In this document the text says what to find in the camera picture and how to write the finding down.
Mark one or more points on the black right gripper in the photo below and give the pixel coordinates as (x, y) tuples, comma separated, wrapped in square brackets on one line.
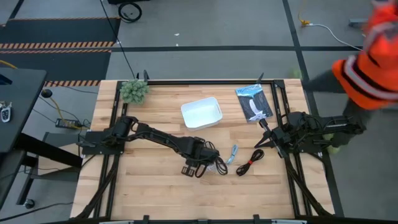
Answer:
[(280, 138)]

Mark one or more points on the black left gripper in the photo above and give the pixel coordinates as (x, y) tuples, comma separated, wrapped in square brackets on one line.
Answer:
[(202, 153)]

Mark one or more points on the white plastic bin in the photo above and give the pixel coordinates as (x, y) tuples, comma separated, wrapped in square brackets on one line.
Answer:
[(202, 113)]

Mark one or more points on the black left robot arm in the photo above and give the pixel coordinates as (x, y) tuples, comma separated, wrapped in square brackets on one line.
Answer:
[(155, 134)]

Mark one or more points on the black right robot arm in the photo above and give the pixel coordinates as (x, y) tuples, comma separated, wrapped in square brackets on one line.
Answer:
[(335, 126)]

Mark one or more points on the person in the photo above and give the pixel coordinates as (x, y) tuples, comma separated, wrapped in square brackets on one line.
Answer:
[(323, 82)]

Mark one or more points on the green fuzzy plant ball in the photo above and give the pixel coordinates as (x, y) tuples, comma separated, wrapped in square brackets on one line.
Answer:
[(134, 91)]

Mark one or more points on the orange reflective safety vest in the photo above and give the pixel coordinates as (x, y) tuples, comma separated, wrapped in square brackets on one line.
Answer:
[(370, 74)]

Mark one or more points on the black power adapter box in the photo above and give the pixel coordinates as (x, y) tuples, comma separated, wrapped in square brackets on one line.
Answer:
[(66, 123)]

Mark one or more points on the grey metal furniture leg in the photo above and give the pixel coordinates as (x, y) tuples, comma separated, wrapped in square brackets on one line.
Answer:
[(357, 22)]

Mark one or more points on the black mat with hazard stripes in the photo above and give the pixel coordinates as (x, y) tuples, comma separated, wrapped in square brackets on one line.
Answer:
[(62, 65), (62, 31)]

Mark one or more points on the black caster wheel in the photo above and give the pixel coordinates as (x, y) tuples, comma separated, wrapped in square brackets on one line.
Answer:
[(29, 203)]

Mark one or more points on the black desk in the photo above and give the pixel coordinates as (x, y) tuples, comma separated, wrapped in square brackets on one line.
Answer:
[(18, 102)]

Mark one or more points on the white key fob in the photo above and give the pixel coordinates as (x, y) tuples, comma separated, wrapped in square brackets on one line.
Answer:
[(5, 113)]

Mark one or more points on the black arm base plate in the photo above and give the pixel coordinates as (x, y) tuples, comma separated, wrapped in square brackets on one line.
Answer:
[(314, 150), (93, 149)]

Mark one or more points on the black metal table frame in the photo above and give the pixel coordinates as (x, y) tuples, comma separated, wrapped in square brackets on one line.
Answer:
[(199, 82)]

